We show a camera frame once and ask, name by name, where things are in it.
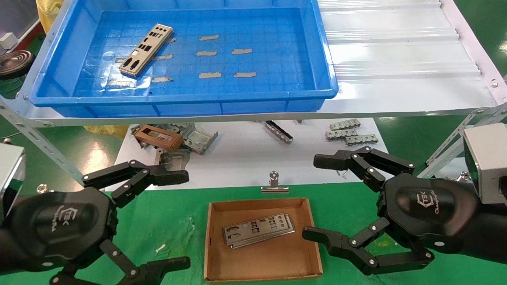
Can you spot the small white box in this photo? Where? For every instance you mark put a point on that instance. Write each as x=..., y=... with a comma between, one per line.
x=8, y=39

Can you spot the perforated metal angle strut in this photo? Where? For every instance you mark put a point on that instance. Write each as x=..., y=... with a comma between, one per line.
x=447, y=150
x=35, y=138

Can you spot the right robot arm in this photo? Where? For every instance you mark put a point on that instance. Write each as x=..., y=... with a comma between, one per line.
x=491, y=233

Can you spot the blue plastic tray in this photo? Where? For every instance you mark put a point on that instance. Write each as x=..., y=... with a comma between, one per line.
x=257, y=95

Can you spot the small grey slotted bracket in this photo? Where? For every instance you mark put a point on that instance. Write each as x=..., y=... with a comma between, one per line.
x=340, y=134
x=344, y=124
x=361, y=139

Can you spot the white corrugated shelf board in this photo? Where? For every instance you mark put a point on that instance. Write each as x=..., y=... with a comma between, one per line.
x=396, y=59

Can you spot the small metal hex key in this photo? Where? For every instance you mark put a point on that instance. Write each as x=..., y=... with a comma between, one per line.
x=344, y=173

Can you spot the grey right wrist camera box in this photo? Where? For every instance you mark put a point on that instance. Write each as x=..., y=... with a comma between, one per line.
x=485, y=162

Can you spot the green table cloth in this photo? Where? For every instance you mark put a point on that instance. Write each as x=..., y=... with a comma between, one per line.
x=178, y=213

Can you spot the white paper scrap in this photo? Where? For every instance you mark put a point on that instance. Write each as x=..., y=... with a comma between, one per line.
x=160, y=248

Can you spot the black round speaker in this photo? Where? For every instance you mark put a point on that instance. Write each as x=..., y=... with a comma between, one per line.
x=14, y=63

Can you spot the white flat board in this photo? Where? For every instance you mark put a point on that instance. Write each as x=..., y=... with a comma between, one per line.
x=237, y=158

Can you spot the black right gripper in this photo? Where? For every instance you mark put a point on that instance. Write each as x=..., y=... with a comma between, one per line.
x=427, y=206

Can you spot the brown rectangular frame part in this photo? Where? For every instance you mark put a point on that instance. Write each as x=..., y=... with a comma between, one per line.
x=174, y=141

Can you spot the brown cardboard box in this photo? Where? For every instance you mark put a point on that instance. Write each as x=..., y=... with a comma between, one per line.
x=261, y=265

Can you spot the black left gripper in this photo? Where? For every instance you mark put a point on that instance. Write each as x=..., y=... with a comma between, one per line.
x=55, y=225

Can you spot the yellow plastic bag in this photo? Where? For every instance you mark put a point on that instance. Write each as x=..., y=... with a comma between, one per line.
x=49, y=14
x=105, y=130

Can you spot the silver metal IO shield plate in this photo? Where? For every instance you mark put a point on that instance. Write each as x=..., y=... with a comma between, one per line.
x=253, y=229
x=291, y=226
x=146, y=49

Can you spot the black chrome strip part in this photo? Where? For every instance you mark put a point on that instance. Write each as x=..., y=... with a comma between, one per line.
x=279, y=131

